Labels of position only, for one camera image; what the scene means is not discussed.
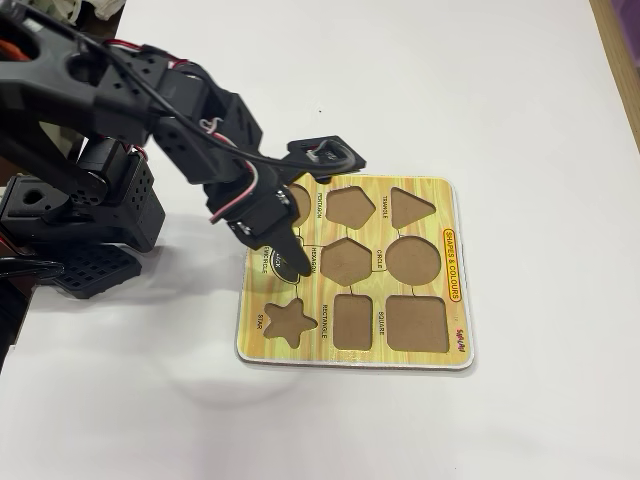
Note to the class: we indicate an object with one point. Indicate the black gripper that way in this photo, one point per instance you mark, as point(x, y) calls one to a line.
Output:
point(268, 216)

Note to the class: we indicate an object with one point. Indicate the black semicircle piece yellow pin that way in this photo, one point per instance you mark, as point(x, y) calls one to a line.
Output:
point(282, 272)

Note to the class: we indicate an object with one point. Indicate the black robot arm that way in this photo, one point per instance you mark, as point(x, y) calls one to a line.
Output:
point(50, 85)

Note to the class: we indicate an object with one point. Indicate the wooden shape puzzle board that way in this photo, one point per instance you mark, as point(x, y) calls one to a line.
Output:
point(310, 320)

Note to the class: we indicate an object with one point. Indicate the purple object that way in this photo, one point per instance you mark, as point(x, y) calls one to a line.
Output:
point(631, 10)

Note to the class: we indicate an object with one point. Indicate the black clamp bar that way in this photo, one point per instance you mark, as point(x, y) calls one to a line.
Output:
point(30, 270)

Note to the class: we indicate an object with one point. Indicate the dark furniture panel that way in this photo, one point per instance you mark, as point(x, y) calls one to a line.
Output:
point(10, 310)

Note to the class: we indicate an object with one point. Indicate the white cloth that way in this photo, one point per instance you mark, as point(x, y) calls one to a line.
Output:
point(107, 7)

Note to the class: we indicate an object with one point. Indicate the light wooden edge strip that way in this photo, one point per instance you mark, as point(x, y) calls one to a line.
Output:
point(625, 65)

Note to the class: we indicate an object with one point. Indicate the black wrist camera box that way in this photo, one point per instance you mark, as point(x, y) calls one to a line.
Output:
point(295, 147)

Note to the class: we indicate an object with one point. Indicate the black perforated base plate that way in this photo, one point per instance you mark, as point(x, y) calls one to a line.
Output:
point(95, 272)

